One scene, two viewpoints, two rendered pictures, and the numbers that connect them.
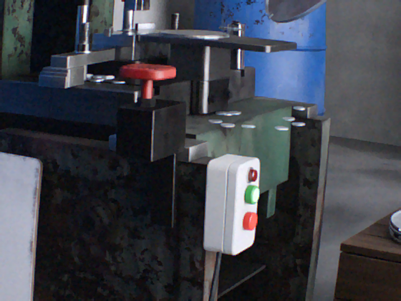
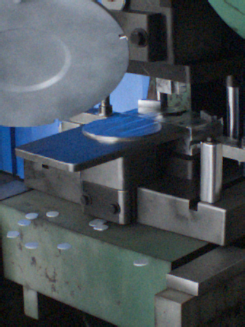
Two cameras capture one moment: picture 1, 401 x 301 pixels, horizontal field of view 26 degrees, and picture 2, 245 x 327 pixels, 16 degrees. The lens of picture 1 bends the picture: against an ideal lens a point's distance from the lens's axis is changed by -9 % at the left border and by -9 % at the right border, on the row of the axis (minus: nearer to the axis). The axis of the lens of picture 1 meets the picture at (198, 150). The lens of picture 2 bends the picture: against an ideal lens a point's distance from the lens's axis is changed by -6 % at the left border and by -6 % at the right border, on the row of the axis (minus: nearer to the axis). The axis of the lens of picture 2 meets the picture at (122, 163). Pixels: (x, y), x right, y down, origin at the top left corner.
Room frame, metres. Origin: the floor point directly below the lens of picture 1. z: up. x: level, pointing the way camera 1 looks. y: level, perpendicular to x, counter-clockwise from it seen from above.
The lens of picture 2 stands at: (2.03, -1.32, 1.17)
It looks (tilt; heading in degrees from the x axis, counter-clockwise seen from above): 17 degrees down; 106
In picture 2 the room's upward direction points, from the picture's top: 1 degrees counter-clockwise
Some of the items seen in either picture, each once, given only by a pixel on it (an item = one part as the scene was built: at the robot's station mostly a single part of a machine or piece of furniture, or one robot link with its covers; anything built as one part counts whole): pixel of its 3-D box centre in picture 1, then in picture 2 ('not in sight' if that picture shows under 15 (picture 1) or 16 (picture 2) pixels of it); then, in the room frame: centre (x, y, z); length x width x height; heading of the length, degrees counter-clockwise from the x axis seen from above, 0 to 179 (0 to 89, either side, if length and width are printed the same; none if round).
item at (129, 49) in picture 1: (134, 42); (173, 127); (1.70, 0.13, 0.76); 0.15 x 0.09 x 0.05; 153
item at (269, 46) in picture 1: (217, 72); (101, 176); (1.62, -0.03, 0.72); 0.25 x 0.14 x 0.14; 63
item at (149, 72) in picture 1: (146, 92); not in sight; (1.30, 0.08, 0.72); 0.07 x 0.06 x 0.08; 63
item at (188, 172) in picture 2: (128, 61); (177, 147); (1.70, 0.13, 0.72); 0.20 x 0.16 x 0.03; 153
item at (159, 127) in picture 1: (150, 165); not in sight; (1.32, 0.07, 0.62); 0.10 x 0.06 x 0.20; 153
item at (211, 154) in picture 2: (235, 44); (211, 168); (1.80, -0.06, 0.75); 0.03 x 0.03 x 0.10; 63
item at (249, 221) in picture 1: (250, 221); not in sight; (1.32, -0.08, 0.54); 0.03 x 0.01 x 0.03; 153
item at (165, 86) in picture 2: (139, 1); (170, 80); (1.69, 0.12, 0.84); 0.05 x 0.03 x 0.04; 153
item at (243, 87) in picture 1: (129, 86); (176, 174); (1.70, 0.13, 0.68); 0.45 x 0.30 x 0.06; 153
